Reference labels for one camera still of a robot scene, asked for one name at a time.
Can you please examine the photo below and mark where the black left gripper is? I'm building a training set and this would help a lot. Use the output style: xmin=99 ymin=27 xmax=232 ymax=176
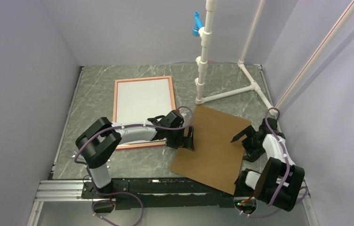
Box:
xmin=166 ymin=126 xmax=194 ymax=152

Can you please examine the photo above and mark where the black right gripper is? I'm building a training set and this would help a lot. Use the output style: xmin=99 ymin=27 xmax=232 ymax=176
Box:
xmin=230 ymin=127 xmax=265 ymax=163

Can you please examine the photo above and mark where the red wooden picture frame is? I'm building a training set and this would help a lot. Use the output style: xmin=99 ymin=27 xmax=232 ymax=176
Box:
xmin=112 ymin=76 xmax=177 ymax=152

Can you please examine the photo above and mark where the brown cardboard backing board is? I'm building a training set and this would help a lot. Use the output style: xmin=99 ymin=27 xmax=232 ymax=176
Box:
xmin=170 ymin=105 xmax=251 ymax=194

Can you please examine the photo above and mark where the glossy photo with white borders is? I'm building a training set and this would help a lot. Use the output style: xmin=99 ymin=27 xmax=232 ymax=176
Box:
xmin=115 ymin=78 xmax=174 ymax=145

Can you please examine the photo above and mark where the white PVC pipe stand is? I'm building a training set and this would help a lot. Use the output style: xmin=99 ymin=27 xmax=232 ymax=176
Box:
xmin=195 ymin=0 xmax=354 ymax=108

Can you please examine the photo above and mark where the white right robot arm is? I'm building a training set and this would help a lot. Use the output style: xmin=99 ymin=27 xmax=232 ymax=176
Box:
xmin=231 ymin=118 xmax=305 ymax=211

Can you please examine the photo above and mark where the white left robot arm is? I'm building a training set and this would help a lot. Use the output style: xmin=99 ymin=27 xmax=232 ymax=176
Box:
xmin=74 ymin=110 xmax=194 ymax=198

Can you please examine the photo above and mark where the silver open-end wrench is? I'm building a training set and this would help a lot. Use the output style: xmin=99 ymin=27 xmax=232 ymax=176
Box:
xmin=66 ymin=151 xmax=112 ymax=163

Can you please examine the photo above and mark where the blue pipe fitting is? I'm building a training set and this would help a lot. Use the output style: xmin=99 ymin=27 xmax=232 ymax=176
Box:
xmin=192 ymin=12 xmax=205 ymax=38

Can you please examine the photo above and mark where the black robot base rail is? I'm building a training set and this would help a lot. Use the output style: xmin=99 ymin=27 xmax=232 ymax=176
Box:
xmin=49 ymin=168 xmax=297 ymax=214

